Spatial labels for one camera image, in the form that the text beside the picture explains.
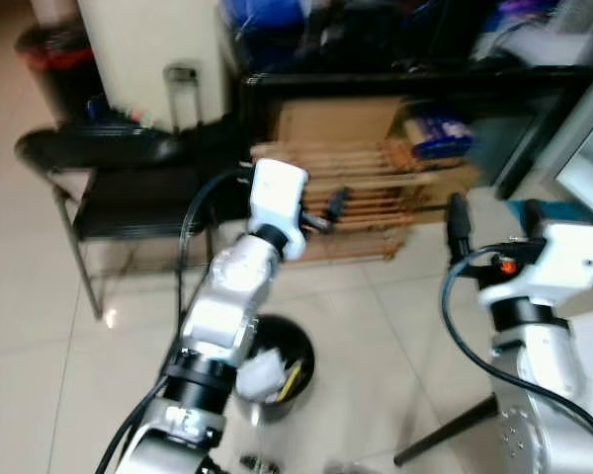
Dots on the white purple package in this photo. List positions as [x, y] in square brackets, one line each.
[544, 39]

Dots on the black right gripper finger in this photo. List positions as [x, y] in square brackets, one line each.
[460, 227]
[534, 219]

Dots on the blue plastic bag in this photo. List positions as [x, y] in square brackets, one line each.
[262, 15]

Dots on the black metal table leg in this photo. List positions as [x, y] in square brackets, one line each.
[445, 433]

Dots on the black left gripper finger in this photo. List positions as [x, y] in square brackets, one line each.
[341, 204]

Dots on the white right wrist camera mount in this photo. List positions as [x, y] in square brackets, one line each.
[563, 257]

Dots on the black folding chair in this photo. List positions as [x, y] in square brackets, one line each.
[99, 148]

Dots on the black suitcase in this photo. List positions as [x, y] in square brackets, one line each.
[222, 148]

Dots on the robot left leg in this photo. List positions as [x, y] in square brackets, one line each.
[257, 464]

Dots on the blue floor mat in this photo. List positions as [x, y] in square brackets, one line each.
[563, 210]

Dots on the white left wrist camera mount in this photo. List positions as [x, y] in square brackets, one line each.
[277, 193]

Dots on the black round rubbish bin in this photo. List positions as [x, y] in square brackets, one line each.
[296, 341]

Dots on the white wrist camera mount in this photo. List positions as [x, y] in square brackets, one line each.
[277, 193]
[563, 257]

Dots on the cream white cabinet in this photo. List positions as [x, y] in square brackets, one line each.
[148, 39]

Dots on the yellow wrapper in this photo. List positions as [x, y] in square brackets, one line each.
[295, 377]

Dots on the blue packet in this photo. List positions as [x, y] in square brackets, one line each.
[440, 133]

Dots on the white framed glass door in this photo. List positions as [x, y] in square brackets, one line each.
[588, 168]

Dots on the wooden slatted shoe rack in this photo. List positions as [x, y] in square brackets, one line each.
[376, 178]

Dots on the white paper trash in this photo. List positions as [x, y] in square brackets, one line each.
[262, 375]

